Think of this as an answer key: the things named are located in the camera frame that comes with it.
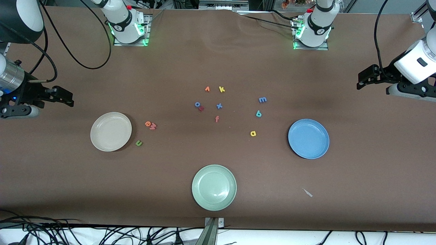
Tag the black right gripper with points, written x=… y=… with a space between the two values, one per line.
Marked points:
x=28 y=93

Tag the silver metal box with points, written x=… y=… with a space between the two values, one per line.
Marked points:
x=223 y=4

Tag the small white paper scrap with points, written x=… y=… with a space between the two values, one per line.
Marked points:
x=307 y=193

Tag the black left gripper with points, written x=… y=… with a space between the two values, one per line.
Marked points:
x=380 y=76

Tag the brown table cover sheet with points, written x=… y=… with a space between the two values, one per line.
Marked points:
x=204 y=61

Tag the pink letter w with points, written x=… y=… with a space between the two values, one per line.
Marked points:
x=153 y=127

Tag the beige round plate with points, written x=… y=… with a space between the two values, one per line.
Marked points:
x=111 y=131

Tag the teal letter b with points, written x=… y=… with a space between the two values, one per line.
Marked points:
x=258 y=114

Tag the green letter n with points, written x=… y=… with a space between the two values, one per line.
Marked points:
x=139 y=144

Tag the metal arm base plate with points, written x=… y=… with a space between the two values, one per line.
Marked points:
x=323 y=48
x=147 y=23

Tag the blue round plate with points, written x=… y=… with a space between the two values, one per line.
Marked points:
x=308 y=139

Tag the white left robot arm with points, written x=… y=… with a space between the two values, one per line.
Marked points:
x=316 y=23

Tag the aluminium camera post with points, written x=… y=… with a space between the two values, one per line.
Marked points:
x=212 y=234

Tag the aluminium frame strut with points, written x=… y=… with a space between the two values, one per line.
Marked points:
x=416 y=17

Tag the pale green round plate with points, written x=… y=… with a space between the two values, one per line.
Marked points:
x=214 y=188

